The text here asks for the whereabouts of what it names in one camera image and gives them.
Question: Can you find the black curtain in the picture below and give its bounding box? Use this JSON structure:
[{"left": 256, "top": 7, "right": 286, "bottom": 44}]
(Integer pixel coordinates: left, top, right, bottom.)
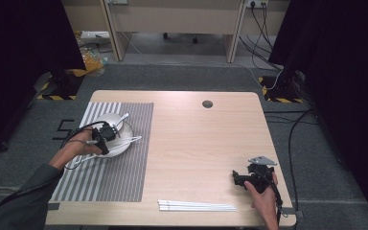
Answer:
[
  {"left": 0, "top": 0, "right": 87, "bottom": 161},
  {"left": 267, "top": 0, "right": 368, "bottom": 228}
]

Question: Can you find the black stand base hazard tape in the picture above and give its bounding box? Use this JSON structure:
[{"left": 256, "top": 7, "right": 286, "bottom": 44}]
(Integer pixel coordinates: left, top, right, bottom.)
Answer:
[
  {"left": 258, "top": 70, "right": 305, "bottom": 104},
  {"left": 35, "top": 67, "right": 86, "bottom": 102}
]

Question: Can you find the yellow plastic bag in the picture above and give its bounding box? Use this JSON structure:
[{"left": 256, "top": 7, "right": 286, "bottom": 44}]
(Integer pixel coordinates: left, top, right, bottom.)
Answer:
[{"left": 71, "top": 47, "right": 107, "bottom": 79}]

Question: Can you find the white plate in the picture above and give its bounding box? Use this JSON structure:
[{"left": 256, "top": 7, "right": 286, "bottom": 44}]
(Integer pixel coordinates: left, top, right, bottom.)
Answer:
[{"left": 90, "top": 120, "right": 135, "bottom": 158}]

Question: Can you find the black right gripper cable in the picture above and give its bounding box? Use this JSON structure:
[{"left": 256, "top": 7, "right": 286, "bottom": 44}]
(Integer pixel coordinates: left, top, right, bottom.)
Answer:
[{"left": 258, "top": 169, "right": 289, "bottom": 224}]

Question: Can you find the person's right hand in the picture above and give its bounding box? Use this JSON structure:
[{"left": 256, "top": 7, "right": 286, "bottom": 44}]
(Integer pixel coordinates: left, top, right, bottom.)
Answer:
[{"left": 243, "top": 172, "right": 279, "bottom": 215}]

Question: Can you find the beige office desk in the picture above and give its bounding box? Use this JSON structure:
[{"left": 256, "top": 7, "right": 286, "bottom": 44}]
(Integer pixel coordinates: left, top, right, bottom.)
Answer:
[{"left": 60, "top": 0, "right": 291, "bottom": 64}]

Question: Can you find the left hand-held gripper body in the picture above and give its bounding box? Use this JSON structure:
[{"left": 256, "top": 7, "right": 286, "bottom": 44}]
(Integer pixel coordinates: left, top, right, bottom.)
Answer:
[{"left": 90, "top": 124, "right": 119, "bottom": 156}]

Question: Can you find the white flat box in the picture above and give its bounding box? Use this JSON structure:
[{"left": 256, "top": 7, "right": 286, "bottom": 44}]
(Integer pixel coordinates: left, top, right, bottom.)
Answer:
[{"left": 80, "top": 30, "right": 110, "bottom": 40}]

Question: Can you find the person's left hand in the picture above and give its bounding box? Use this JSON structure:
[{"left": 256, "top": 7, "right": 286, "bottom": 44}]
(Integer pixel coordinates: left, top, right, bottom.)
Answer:
[{"left": 63, "top": 126, "right": 104, "bottom": 159}]

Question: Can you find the grey striped placemat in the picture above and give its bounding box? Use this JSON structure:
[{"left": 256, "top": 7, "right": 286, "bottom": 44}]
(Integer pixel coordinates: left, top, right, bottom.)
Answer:
[{"left": 50, "top": 102, "right": 154, "bottom": 203}]

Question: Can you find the black floor cable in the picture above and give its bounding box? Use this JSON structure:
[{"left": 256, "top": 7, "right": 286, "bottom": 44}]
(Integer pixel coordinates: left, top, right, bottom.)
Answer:
[{"left": 263, "top": 108, "right": 320, "bottom": 212}]

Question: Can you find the white bowl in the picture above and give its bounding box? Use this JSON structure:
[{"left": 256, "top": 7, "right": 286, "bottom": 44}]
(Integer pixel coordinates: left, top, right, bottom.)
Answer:
[{"left": 92, "top": 112, "right": 125, "bottom": 132}]

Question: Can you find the white wall socket strip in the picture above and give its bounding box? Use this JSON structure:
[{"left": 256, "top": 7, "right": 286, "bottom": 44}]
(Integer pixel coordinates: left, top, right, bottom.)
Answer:
[{"left": 244, "top": 0, "right": 270, "bottom": 10}]

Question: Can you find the white spoon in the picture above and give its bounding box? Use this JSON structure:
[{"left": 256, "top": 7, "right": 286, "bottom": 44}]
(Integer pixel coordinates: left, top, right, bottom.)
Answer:
[{"left": 114, "top": 112, "right": 130, "bottom": 129}]

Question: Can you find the white chopstick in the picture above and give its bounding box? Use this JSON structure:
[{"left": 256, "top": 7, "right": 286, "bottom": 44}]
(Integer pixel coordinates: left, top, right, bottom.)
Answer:
[
  {"left": 157, "top": 202, "right": 236, "bottom": 209},
  {"left": 158, "top": 205, "right": 238, "bottom": 211},
  {"left": 75, "top": 137, "right": 142, "bottom": 163},
  {"left": 159, "top": 207, "right": 238, "bottom": 213},
  {"left": 106, "top": 135, "right": 143, "bottom": 149},
  {"left": 157, "top": 199, "right": 234, "bottom": 207}
]

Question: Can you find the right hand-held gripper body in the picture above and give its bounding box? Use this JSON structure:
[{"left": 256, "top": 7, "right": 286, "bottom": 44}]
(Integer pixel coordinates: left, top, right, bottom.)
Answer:
[{"left": 240, "top": 155, "right": 278, "bottom": 195}]

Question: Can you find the black cable bundle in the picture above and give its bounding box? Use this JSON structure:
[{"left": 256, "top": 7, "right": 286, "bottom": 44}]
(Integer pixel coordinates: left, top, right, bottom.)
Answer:
[{"left": 238, "top": 2, "right": 284, "bottom": 72}]

